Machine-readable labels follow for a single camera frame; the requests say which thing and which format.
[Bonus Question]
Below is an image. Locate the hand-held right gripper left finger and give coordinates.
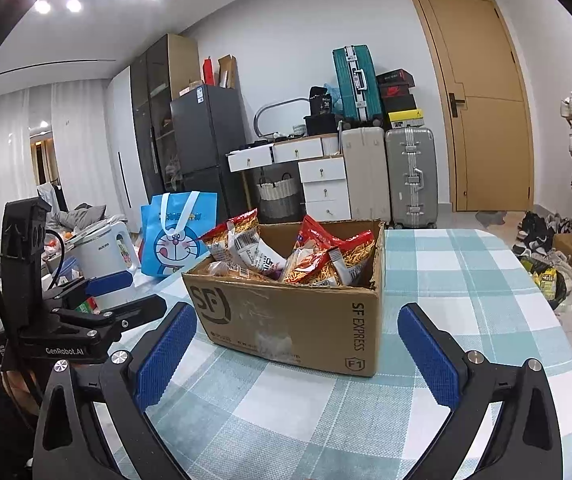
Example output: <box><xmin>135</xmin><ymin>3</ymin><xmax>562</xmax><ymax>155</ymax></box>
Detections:
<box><xmin>32</xmin><ymin>301</ymin><xmax>199</xmax><ymax>480</ymax></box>

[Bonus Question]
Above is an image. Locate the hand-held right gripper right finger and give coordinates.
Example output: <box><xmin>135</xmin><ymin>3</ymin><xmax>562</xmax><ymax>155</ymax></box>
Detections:
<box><xmin>397</xmin><ymin>302</ymin><xmax>565</xmax><ymax>480</ymax></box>

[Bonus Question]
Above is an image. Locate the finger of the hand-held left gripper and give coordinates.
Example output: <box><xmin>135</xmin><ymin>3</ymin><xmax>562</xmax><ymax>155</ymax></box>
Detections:
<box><xmin>53</xmin><ymin>294</ymin><xmax>167</xmax><ymax>346</ymax></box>
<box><xmin>46</xmin><ymin>271</ymin><xmax>134</xmax><ymax>309</ymax></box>

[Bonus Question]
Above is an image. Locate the purple white snack bag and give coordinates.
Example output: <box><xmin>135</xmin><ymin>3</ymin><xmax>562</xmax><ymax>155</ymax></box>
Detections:
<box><xmin>253</xmin><ymin>237</ymin><xmax>289</xmax><ymax>281</ymax></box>

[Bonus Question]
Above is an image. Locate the person's left hand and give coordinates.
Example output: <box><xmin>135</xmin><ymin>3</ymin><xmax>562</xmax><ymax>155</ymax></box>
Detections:
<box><xmin>5</xmin><ymin>367</ymin><xmax>42</xmax><ymax>409</ymax></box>

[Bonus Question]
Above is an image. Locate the white electric kettle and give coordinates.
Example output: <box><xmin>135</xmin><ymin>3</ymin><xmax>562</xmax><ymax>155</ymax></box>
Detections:
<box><xmin>72</xmin><ymin>220</ymin><xmax>138</xmax><ymax>283</ymax></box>

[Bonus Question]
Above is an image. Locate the grey clothes pile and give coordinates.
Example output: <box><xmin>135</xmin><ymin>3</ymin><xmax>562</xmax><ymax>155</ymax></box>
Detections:
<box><xmin>45</xmin><ymin>202</ymin><xmax>128</xmax><ymax>236</ymax></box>

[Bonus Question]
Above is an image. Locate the blue cartoon tote bag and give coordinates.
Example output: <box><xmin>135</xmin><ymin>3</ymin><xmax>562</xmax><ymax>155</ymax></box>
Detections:
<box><xmin>140</xmin><ymin>191</ymin><xmax>217</xmax><ymax>279</ymax></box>

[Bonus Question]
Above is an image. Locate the white curtain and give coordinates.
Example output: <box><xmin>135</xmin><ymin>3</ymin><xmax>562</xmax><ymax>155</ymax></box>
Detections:
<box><xmin>0</xmin><ymin>82</ymin><xmax>117</xmax><ymax>261</ymax></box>

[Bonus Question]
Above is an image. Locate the white wardrobe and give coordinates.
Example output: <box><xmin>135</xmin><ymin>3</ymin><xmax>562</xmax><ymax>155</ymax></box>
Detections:
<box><xmin>105</xmin><ymin>65</ymin><xmax>150</xmax><ymax>219</ymax></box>

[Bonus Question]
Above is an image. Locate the black trash bag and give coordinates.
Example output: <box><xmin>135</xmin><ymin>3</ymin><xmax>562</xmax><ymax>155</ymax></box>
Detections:
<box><xmin>520</xmin><ymin>255</ymin><xmax>570</xmax><ymax>312</ymax></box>

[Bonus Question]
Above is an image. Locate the grey doormat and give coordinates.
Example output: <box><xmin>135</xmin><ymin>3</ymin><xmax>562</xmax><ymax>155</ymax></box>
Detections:
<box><xmin>474</xmin><ymin>210</ymin><xmax>510</xmax><ymax>227</ymax></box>

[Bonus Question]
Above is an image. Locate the heap of dark shoes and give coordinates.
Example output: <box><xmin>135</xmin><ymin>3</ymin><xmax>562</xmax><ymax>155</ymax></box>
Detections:
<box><xmin>512</xmin><ymin>210</ymin><xmax>572</xmax><ymax>281</ymax></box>

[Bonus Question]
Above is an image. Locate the tall dark glass cabinet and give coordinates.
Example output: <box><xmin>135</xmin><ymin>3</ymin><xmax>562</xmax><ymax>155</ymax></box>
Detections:
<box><xmin>130</xmin><ymin>33</ymin><xmax>201</xmax><ymax>211</ymax></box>

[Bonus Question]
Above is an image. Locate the dark grey fridge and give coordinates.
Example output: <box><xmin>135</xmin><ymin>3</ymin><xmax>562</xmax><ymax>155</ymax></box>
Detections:
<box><xmin>170</xmin><ymin>84</ymin><xmax>247</xmax><ymax>211</ymax></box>

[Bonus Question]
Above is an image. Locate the silver suitcase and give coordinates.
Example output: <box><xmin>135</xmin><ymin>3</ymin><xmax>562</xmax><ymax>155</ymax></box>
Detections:
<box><xmin>384</xmin><ymin>127</ymin><xmax>439</xmax><ymax>230</ymax></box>

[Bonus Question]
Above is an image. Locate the wicker basket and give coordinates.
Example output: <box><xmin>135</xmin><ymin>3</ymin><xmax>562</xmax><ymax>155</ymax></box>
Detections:
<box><xmin>256</xmin><ymin>172</ymin><xmax>301</xmax><ymax>219</ymax></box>

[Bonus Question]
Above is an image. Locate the beige suitcase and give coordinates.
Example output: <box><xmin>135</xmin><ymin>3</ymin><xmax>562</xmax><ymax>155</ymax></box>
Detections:
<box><xmin>341</xmin><ymin>126</ymin><xmax>391</xmax><ymax>226</ymax></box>

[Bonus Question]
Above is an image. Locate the white drawer unit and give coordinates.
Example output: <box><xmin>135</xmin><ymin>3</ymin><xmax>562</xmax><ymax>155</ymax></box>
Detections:
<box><xmin>298</xmin><ymin>157</ymin><xmax>353</xmax><ymax>222</ymax></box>

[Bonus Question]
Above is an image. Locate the white desk with drawers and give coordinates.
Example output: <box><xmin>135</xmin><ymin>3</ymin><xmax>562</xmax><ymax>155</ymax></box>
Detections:
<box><xmin>226</xmin><ymin>135</ymin><xmax>347</xmax><ymax>198</ymax></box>

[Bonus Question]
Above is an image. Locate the oval mirror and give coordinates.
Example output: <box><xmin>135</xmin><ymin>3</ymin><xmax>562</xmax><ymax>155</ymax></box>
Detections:
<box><xmin>254</xmin><ymin>97</ymin><xmax>313</xmax><ymax>139</ymax></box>

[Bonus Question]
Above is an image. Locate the tall brown cardboard box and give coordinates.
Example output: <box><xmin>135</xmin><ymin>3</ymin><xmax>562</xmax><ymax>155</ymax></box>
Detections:
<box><xmin>217</xmin><ymin>54</ymin><xmax>239</xmax><ymax>90</ymax></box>

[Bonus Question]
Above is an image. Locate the wooden door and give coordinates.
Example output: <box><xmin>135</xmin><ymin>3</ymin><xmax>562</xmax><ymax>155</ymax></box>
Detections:
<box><xmin>408</xmin><ymin>0</ymin><xmax>536</xmax><ymax>213</ymax></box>

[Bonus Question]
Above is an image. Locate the black storage container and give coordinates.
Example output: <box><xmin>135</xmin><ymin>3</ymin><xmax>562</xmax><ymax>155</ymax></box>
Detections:
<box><xmin>303</xmin><ymin>113</ymin><xmax>343</xmax><ymax>137</ymax></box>

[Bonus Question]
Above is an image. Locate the black red shoe box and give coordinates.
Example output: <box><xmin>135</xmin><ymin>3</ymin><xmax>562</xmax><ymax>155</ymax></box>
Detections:
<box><xmin>378</xmin><ymin>82</ymin><xmax>411</xmax><ymax>99</ymax></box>

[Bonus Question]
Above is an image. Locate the blue plastic bag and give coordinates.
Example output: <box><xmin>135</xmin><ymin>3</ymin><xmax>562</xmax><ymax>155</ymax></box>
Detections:
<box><xmin>323</xmin><ymin>81</ymin><xmax>341</xmax><ymax>113</ymax></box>

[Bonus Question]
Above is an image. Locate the black printed box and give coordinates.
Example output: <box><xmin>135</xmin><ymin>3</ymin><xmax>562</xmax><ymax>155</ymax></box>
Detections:
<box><xmin>309</xmin><ymin>86</ymin><xmax>337</xmax><ymax>115</ymax></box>

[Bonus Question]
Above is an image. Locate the teal suitcase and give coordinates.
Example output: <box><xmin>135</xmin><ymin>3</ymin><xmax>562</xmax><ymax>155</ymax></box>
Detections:
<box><xmin>332</xmin><ymin>46</ymin><xmax>384</xmax><ymax>123</ymax></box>

